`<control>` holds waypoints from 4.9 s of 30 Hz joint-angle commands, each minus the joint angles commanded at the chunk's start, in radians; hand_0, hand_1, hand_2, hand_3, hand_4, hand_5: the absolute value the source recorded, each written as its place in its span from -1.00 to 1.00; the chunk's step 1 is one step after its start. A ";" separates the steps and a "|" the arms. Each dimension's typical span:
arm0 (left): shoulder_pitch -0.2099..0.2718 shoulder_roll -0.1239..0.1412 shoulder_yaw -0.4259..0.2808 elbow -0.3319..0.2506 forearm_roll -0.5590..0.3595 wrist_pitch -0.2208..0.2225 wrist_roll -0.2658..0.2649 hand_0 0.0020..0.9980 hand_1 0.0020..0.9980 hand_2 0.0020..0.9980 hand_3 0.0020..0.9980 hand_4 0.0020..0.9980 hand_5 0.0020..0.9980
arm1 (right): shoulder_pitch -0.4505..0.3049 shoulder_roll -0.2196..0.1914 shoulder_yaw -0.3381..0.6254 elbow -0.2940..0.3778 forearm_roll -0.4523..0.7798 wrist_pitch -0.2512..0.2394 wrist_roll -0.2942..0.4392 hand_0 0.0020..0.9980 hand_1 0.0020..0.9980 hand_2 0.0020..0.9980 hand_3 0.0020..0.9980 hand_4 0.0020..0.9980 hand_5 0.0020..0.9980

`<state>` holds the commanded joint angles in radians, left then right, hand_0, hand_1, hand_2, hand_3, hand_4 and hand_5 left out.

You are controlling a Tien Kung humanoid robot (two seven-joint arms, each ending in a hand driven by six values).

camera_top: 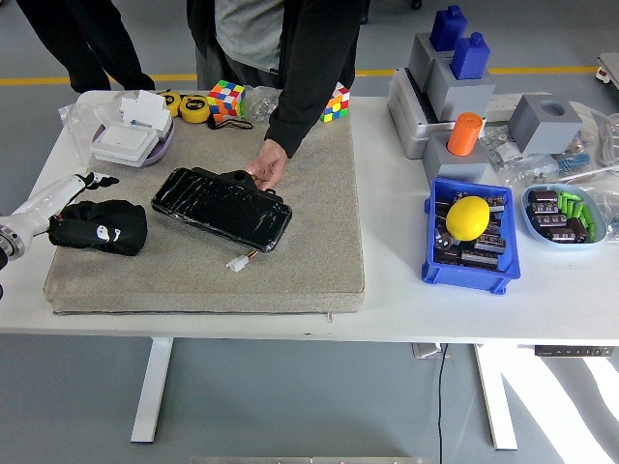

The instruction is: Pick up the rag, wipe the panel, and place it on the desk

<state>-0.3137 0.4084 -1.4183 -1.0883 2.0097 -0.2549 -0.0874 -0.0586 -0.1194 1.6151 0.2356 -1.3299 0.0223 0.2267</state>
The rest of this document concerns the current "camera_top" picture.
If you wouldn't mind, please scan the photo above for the person's left hand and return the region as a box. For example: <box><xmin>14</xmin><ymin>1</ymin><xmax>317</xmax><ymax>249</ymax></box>
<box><xmin>245</xmin><ymin>138</ymin><xmax>289</xmax><ymax>192</ymax></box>

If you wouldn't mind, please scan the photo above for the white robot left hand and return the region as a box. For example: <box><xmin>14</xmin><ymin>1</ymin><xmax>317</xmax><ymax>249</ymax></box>
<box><xmin>0</xmin><ymin>171</ymin><xmax>121</xmax><ymax>241</ymax></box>

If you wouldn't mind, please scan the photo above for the black glossy panel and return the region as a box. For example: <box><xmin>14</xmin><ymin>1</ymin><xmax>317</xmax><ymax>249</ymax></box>
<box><xmin>151</xmin><ymin>166</ymin><xmax>293</xmax><ymax>254</ymax></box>

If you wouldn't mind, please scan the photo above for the black rag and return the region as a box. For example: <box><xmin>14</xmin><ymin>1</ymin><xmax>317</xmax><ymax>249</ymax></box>
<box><xmin>46</xmin><ymin>199</ymin><xmax>149</xmax><ymax>257</ymax></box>

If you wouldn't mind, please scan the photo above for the black table control panel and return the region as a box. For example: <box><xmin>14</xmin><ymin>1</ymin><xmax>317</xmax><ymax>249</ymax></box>
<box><xmin>533</xmin><ymin>345</ymin><xmax>615</xmax><ymax>358</ymax></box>

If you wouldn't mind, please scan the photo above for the clear bag of metal parts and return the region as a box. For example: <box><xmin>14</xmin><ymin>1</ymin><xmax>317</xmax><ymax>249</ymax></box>
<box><xmin>241</xmin><ymin>85</ymin><xmax>281</xmax><ymax>122</ymax></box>

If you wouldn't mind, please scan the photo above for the large colourful puzzle cube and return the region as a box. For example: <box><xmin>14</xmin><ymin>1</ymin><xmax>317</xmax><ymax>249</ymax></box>
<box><xmin>206</xmin><ymin>79</ymin><xmax>247</xmax><ymax>123</ymax></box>

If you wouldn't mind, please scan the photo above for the empty clear plastic bag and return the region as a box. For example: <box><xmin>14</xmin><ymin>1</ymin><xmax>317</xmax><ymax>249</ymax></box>
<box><xmin>57</xmin><ymin>91</ymin><xmax>122</xmax><ymax>170</ymax></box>

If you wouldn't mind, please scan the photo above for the small colourful puzzle cube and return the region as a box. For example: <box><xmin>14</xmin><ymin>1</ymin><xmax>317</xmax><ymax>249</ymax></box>
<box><xmin>319</xmin><ymin>81</ymin><xmax>351</xmax><ymax>124</ymax></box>

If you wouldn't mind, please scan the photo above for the yellow tape measure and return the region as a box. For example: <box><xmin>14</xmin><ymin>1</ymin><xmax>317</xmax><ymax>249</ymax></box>
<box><xmin>157</xmin><ymin>90</ymin><xmax>183</xmax><ymax>119</ymax></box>
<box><xmin>178</xmin><ymin>94</ymin><xmax>210</xmax><ymax>124</ymax></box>

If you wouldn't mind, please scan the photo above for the purple bowl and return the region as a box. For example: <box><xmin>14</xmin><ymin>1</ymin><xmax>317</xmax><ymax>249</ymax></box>
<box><xmin>91</xmin><ymin>115</ymin><xmax>176</xmax><ymax>168</ymax></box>

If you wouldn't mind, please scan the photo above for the grey-brown mat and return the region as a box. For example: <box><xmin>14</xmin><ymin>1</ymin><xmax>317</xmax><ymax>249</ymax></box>
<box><xmin>42</xmin><ymin>113</ymin><xmax>367</xmax><ymax>316</ymax></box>

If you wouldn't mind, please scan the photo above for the white open carton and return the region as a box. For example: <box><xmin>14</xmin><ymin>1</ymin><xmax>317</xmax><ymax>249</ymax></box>
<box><xmin>94</xmin><ymin>89</ymin><xmax>173</xmax><ymax>132</ymax></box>

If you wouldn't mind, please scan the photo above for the light grey base case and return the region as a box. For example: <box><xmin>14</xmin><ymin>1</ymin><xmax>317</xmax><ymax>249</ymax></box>
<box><xmin>386</xmin><ymin>67</ymin><xmax>458</xmax><ymax>160</ymax></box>

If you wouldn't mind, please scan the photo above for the person in black trousers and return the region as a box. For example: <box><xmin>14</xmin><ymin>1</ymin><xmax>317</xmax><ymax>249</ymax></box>
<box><xmin>16</xmin><ymin>0</ymin><xmax>157</xmax><ymax>94</ymax></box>

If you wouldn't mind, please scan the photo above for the grey block holder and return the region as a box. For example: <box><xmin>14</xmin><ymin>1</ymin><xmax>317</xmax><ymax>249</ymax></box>
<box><xmin>407</xmin><ymin>32</ymin><xmax>458</xmax><ymax>94</ymax></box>
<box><xmin>426</xmin><ymin>56</ymin><xmax>498</xmax><ymax>123</ymax></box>
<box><xmin>422</xmin><ymin>130</ymin><xmax>490</xmax><ymax>185</ymax></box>

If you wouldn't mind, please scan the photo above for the orange cylinder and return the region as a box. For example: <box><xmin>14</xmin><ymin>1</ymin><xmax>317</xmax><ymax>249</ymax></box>
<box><xmin>446</xmin><ymin>111</ymin><xmax>486</xmax><ymax>158</ymax></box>

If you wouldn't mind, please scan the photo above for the yellow lemon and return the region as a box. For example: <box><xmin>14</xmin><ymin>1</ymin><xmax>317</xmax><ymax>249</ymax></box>
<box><xmin>445</xmin><ymin>195</ymin><xmax>491</xmax><ymax>242</ymax></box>

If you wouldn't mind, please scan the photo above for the white table leg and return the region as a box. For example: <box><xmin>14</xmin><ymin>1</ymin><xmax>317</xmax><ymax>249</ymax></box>
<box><xmin>473</xmin><ymin>343</ymin><xmax>519</xmax><ymax>451</ymax></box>
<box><xmin>130</xmin><ymin>337</ymin><xmax>174</xmax><ymax>445</ymax></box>

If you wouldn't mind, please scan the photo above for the blue plastic bottle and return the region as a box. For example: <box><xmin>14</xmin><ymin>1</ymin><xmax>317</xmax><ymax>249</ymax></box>
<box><xmin>450</xmin><ymin>31</ymin><xmax>491</xmax><ymax>81</ymax></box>
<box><xmin>429</xmin><ymin>5</ymin><xmax>469</xmax><ymax>52</ymax></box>

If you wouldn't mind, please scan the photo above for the blue plastic bin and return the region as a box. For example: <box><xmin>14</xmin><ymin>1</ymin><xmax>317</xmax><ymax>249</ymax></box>
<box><xmin>420</xmin><ymin>176</ymin><xmax>522</xmax><ymax>296</ymax></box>

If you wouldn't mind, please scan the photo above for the clear bag of small hardware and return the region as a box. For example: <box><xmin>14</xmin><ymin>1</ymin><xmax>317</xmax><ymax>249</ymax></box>
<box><xmin>483</xmin><ymin>126</ymin><xmax>526</xmax><ymax>170</ymax></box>

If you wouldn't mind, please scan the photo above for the clear bag of screws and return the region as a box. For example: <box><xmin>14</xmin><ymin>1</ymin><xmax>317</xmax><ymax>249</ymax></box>
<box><xmin>502</xmin><ymin>154</ymin><xmax>567</xmax><ymax>189</ymax></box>

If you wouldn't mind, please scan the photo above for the light blue bowl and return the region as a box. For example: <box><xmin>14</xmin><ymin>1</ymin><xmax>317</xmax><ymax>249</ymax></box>
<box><xmin>520</xmin><ymin>182</ymin><xmax>608</xmax><ymax>252</ymax></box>

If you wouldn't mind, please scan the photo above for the grey block with round hole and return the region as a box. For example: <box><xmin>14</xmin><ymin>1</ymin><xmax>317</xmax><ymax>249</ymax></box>
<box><xmin>507</xmin><ymin>93</ymin><xmax>585</xmax><ymax>157</ymax></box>

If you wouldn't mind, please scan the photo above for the bag of blue resistors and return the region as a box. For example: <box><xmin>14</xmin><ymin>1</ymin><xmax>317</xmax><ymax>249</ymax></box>
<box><xmin>555</xmin><ymin>144</ymin><xmax>594</xmax><ymax>178</ymax></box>

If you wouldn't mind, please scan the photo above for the crumpled clear plastic bag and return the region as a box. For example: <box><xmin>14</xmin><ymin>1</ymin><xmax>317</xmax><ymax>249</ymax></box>
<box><xmin>587</xmin><ymin>186</ymin><xmax>619</xmax><ymax>246</ymax></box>

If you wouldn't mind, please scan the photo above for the white cart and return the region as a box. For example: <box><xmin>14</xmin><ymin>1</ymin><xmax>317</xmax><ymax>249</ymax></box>
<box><xmin>595</xmin><ymin>51</ymin><xmax>619</xmax><ymax>91</ymax></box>

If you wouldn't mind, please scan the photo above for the black wrist strap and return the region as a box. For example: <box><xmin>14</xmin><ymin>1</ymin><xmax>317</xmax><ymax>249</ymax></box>
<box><xmin>207</xmin><ymin>117</ymin><xmax>254</xmax><ymax>131</ymax></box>

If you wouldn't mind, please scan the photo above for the white wire connector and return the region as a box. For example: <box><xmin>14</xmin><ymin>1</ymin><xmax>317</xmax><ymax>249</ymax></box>
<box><xmin>226</xmin><ymin>249</ymin><xmax>260</xmax><ymax>273</ymax></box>

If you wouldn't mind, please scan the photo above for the silver bracket under table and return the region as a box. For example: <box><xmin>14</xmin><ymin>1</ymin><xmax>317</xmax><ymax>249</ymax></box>
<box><xmin>411</xmin><ymin>342</ymin><xmax>451</xmax><ymax>360</ymax></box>

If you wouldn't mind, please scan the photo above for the black power cable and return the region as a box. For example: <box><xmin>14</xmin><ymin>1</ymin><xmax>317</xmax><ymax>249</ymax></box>
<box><xmin>436</xmin><ymin>343</ymin><xmax>449</xmax><ymax>464</ymax></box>

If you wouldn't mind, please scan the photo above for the white cable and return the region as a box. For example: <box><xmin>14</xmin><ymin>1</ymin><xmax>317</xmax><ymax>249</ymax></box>
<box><xmin>575</xmin><ymin>101</ymin><xmax>619</xmax><ymax>170</ymax></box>

